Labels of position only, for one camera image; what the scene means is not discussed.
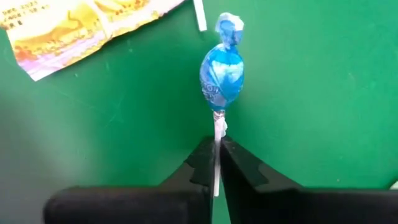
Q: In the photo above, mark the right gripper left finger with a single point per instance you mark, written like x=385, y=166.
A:
x=186, y=202

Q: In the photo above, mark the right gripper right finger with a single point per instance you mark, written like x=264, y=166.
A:
x=264, y=205

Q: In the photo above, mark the blue lollipop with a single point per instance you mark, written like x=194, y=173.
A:
x=221, y=74

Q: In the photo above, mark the white lollipop stick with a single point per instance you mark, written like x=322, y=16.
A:
x=200, y=15

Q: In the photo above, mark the yellow candy packet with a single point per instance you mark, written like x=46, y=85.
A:
x=62, y=34

